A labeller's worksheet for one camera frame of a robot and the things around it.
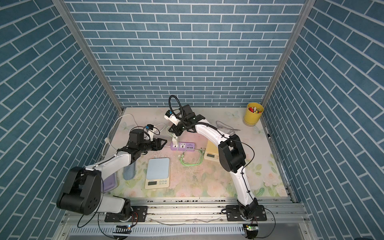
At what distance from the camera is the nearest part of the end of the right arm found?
0.71 meters

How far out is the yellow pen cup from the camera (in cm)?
102

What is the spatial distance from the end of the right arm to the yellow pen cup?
463 mm
